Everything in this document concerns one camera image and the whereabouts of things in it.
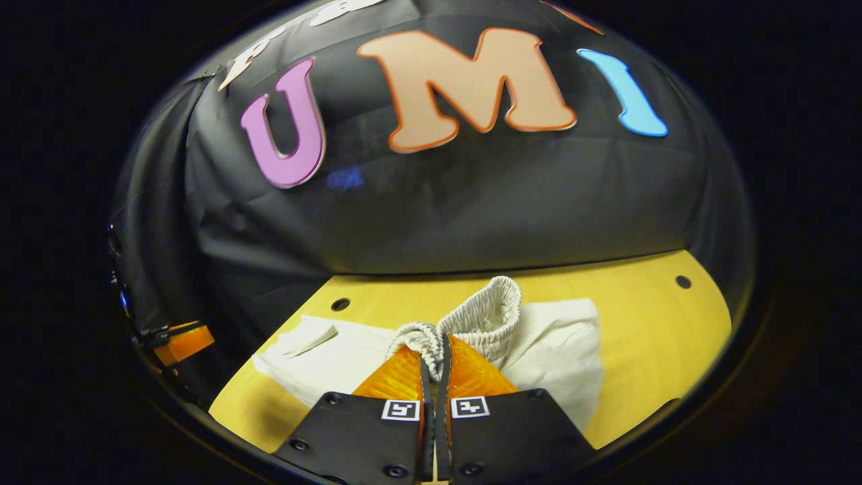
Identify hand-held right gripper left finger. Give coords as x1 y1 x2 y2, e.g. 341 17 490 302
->
271 344 436 483

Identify cream white jeans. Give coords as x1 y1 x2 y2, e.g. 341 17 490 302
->
253 275 605 435

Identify black backdrop cloth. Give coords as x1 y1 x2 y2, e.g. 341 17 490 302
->
108 0 755 405

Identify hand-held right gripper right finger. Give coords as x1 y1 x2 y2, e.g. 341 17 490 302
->
438 335 597 484

